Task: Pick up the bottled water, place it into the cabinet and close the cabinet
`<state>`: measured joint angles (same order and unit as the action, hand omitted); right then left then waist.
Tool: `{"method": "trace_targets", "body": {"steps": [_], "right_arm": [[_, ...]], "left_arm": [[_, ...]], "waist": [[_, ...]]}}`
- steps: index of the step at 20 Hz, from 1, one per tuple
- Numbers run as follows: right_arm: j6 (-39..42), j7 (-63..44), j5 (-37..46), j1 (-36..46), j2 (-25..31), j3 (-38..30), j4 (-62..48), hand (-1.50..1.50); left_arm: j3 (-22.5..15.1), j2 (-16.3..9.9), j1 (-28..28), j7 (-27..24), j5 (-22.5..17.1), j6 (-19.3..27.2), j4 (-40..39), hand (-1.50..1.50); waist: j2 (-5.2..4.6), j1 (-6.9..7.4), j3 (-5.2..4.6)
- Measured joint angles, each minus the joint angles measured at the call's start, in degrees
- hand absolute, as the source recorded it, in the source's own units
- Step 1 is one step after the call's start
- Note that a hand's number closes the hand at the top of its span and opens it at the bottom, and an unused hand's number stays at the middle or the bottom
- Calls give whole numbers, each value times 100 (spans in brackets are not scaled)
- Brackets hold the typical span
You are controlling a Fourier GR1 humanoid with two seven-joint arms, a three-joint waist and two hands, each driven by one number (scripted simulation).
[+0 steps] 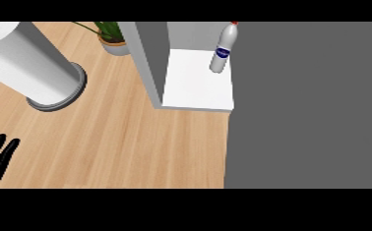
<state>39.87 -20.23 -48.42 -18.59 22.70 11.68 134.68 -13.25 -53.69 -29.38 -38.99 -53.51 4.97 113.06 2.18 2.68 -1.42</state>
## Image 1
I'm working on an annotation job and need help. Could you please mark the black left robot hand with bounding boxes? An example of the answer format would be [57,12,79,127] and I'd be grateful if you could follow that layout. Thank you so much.
[0,134,23,181]

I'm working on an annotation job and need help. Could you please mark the grey open cabinet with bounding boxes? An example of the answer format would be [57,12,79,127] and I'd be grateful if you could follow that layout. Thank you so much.
[117,22,240,113]

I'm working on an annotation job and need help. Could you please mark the clear water bottle blue label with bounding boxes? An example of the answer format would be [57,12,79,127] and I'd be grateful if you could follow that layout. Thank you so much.
[209,22,240,75]

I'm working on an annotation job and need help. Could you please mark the dark grey cabinet door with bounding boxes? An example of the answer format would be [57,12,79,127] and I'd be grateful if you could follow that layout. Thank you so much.
[224,22,372,190]

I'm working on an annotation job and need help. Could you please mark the grey paper towel holder base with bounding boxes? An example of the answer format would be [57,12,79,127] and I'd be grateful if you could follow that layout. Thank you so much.
[26,61,89,113]

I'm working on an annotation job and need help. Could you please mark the potted green plant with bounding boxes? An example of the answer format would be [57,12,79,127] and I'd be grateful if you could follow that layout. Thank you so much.
[72,22,134,57]

